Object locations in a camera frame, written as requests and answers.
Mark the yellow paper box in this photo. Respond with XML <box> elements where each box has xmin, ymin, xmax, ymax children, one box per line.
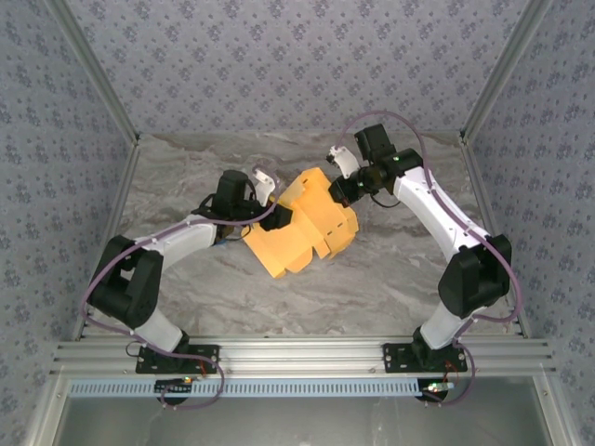
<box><xmin>242</xmin><ymin>166</ymin><xmax>360</xmax><ymax>280</ymax></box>

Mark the small black circuit board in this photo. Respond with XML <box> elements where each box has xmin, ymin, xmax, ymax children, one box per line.
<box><xmin>419</xmin><ymin>379</ymin><xmax>456</xmax><ymax>401</ymax></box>
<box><xmin>154</xmin><ymin>376</ymin><xmax>195</xmax><ymax>397</ymax></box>

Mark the grey metal sheet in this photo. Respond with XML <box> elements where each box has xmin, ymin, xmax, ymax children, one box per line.
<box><xmin>51</xmin><ymin>394</ymin><xmax>554</xmax><ymax>446</ymax></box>

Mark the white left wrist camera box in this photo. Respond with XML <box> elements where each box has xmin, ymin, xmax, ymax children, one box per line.
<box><xmin>252</xmin><ymin>167</ymin><xmax>279</xmax><ymax>206</ymax></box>

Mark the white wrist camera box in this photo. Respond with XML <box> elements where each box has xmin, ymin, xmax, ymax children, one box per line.
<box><xmin>326</xmin><ymin>144</ymin><xmax>363</xmax><ymax>179</ymax></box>
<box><xmin>252</xmin><ymin>167</ymin><xmax>279</xmax><ymax>206</ymax></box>

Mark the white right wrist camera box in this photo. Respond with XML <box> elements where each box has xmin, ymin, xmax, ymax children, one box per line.
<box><xmin>326</xmin><ymin>144</ymin><xmax>363</xmax><ymax>179</ymax></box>

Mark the aluminium table side rail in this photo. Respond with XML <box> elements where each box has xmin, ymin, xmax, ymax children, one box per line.
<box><xmin>72</xmin><ymin>137</ymin><xmax>141</xmax><ymax>343</ymax></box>

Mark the aluminium mounting rail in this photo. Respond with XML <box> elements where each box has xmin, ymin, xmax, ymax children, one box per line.
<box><xmin>49</xmin><ymin>337</ymin><xmax>558</xmax><ymax>378</ymax></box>

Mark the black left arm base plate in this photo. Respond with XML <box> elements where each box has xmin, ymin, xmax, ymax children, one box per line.
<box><xmin>135</xmin><ymin>344</ymin><xmax>220</xmax><ymax>375</ymax></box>

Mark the aluminium frame post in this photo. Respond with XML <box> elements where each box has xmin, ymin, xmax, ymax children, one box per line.
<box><xmin>45</xmin><ymin>0</ymin><xmax>141</xmax><ymax>146</ymax></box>
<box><xmin>458</xmin><ymin>0</ymin><xmax>555</xmax><ymax>143</ymax></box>

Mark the pale blue slotted cable duct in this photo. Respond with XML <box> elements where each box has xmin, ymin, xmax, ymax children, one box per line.
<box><xmin>68</xmin><ymin>376</ymin><xmax>420</xmax><ymax>399</ymax></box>

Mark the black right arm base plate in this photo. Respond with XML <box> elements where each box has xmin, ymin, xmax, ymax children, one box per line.
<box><xmin>381</xmin><ymin>342</ymin><xmax>469</xmax><ymax>374</ymax></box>

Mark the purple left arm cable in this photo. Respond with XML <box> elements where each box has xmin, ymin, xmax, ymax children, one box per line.
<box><xmin>79</xmin><ymin>164</ymin><xmax>281</xmax><ymax>411</ymax></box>

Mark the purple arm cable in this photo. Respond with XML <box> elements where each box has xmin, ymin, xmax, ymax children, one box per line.
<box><xmin>79</xmin><ymin>164</ymin><xmax>281</xmax><ymax>411</ymax></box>
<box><xmin>335</xmin><ymin>110</ymin><xmax>525</xmax><ymax>408</ymax></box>

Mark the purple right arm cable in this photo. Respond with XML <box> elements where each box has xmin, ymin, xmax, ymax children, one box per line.
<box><xmin>335</xmin><ymin>110</ymin><xmax>525</xmax><ymax>408</ymax></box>

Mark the aluminium lower frame bar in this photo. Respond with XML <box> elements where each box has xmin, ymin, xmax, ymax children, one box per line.
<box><xmin>532</xmin><ymin>374</ymin><xmax>582</xmax><ymax>446</ymax></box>
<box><xmin>22</xmin><ymin>375</ymin><xmax>71</xmax><ymax>446</ymax></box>

